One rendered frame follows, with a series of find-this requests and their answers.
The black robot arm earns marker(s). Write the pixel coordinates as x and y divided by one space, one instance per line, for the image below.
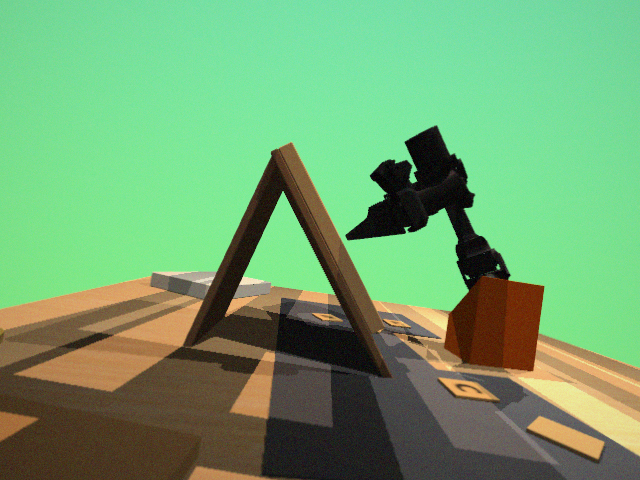
435 165

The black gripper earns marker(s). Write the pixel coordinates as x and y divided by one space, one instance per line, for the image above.
405 208

